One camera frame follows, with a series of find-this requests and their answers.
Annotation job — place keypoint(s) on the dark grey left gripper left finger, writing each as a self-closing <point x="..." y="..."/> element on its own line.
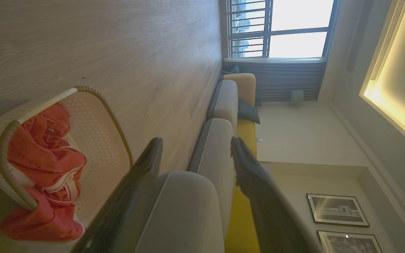
<point x="125" y="203"/>

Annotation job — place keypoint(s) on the ceiling air vent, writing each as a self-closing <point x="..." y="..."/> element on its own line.
<point x="387" y="42"/>

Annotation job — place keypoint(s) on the cream perforated laundry basket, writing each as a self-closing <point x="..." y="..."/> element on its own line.
<point x="97" y="140"/>

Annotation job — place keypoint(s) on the small pale green device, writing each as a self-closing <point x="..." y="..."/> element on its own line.
<point x="297" y="97"/>

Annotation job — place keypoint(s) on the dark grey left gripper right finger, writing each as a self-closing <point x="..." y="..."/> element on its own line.
<point x="269" y="207"/>

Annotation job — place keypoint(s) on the black framed picture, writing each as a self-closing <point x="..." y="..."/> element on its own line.
<point x="350" y="244"/>
<point x="336" y="211"/>

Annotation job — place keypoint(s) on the grey slatted panel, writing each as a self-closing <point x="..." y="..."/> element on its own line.
<point x="287" y="77"/>

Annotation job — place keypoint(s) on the window with metal railing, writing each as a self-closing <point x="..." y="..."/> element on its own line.
<point x="267" y="28"/>

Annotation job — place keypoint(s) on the grey and yellow sofa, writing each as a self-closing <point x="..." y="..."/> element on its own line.
<point x="213" y="154"/>

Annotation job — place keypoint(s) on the dark grey throw pillow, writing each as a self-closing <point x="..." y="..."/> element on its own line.
<point x="248" y="111"/>

